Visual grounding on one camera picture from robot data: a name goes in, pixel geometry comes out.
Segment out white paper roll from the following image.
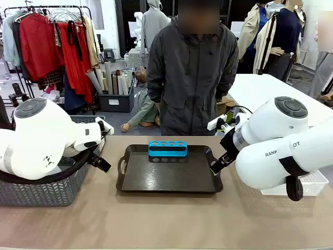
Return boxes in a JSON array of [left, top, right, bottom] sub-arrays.
[[117, 74, 129, 96]]

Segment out cardboard box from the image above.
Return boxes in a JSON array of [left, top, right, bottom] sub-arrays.
[[216, 95, 235, 117]]

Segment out small grey plastic basket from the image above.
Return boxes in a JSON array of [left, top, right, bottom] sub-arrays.
[[68, 115, 108, 157]]

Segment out red shirt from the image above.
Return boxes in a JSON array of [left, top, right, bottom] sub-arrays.
[[19, 12, 65, 82]]

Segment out mannequin in navy top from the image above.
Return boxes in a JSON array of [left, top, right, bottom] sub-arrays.
[[265, 0, 304, 82]]

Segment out mannequin in beige coat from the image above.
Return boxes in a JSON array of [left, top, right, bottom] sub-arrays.
[[237, 2, 277, 74]]

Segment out large grey plastic basket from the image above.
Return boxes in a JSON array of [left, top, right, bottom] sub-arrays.
[[0, 145, 101, 208]]

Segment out blue test tube rack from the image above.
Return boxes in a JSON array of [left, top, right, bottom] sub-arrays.
[[148, 140, 188, 164]]

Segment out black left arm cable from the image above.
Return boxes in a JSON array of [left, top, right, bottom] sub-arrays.
[[0, 145, 105, 185]]

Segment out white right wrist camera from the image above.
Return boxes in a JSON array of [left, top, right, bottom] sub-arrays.
[[207, 114, 226, 131]]

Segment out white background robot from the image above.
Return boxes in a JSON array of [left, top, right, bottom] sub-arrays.
[[133, 11, 147, 53]]

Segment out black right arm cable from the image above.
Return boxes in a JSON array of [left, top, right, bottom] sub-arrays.
[[279, 155, 311, 202]]

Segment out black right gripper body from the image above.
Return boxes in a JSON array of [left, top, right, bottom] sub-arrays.
[[219, 129, 239, 160]]

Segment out person in grey jacket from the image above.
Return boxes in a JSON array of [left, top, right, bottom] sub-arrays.
[[145, 0, 239, 136]]

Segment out child mannequin in green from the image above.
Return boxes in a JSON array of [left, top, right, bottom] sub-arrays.
[[120, 66, 161, 133]]

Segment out white table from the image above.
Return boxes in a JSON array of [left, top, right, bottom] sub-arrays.
[[226, 73, 333, 128]]

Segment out dark grey storage crate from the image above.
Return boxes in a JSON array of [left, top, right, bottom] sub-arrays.
[[98, 80, 135, 114]]

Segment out white plastic mesh basket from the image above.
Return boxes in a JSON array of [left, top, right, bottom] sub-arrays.
[[260, 170, 329, 197]]

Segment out blurred background person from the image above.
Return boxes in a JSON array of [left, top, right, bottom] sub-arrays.
[[308, 10, 333, 100]]

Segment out black camera equipment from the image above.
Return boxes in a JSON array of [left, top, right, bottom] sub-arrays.
[[8, 82, 30, 108]]

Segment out mannequin in grey hoodie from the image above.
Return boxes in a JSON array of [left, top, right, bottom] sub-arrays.
[[141, 0, 170, 55]]

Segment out patterned grey box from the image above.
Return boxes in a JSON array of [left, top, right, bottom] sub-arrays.
[[125, 47, 150, 69]]

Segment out black clothes rack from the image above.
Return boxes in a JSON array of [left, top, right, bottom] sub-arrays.
[[3, 5, 96, 116]]

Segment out red pleated dress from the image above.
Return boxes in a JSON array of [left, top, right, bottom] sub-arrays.
[[57, 21, 95, 104]]

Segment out beige garment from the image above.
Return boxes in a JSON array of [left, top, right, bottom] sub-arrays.
[[82, 16, 101, 69]]

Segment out grey paper roll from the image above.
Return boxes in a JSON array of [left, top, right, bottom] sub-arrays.
[[85, 69, 104, 95]]

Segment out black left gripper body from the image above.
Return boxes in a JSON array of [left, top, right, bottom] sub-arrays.
[[88, 127, 111, 161]]

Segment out light grey-blue garment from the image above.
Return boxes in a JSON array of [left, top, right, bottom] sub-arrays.
[[2, 11, 21, 67]]

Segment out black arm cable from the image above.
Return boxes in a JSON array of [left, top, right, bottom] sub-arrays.
[[0, 145, 105, 185], [279, 155, 311, 202]]

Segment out dark brown serving tray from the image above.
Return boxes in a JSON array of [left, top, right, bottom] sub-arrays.
[[116, 144, 224, 194]]

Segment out black step stool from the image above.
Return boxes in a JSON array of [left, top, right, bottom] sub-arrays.
[[104, 48, 116, 63]]

